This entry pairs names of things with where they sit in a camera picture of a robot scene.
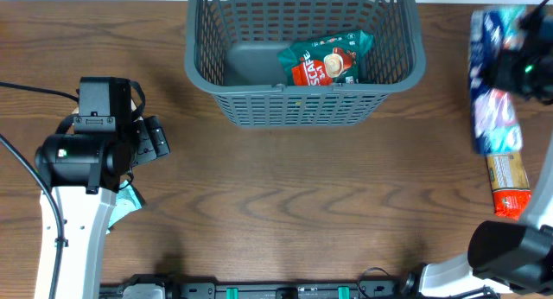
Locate blue Kleenex tissue multipack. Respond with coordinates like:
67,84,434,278
467,5,526,156

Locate orange spaghetti packet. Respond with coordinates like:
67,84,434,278
486,152,532,220

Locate grey plastic basket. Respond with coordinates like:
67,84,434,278
184,0,426,127

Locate green Nescafe coffee bag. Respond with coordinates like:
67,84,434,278
277,30,374,86

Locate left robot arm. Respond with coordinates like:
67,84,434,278
35,114,170,298

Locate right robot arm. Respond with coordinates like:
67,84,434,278
400,5,552,298

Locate teal white sachet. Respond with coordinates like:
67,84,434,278
106,180,143,234

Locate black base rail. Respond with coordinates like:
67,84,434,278
98,274,423,299

